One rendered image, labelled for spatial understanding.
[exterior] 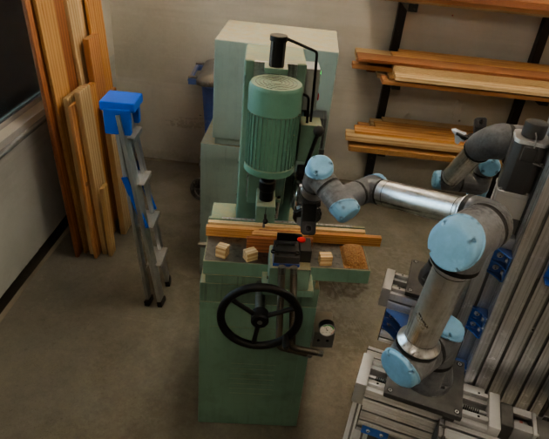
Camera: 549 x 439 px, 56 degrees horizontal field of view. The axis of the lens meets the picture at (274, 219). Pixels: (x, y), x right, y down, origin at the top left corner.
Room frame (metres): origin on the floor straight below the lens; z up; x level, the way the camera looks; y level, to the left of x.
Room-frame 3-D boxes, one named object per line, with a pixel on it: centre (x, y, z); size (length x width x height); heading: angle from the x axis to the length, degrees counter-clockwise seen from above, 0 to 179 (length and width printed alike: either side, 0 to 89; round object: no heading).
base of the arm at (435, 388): (1.11, -0.51, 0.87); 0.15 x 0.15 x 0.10
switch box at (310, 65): (1.97, -0.08, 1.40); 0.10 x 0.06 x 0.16; 4
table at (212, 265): (1.54, -0.06, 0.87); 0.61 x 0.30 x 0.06; 94
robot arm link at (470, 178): (1.84, -0.77, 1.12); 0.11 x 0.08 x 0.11; 88
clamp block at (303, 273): (1.45, -0.07, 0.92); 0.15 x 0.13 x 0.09; 94
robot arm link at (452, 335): (1.10, -0.50, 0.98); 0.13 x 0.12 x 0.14; 134
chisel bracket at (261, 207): (1.66, 0.04, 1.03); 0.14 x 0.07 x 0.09; 4
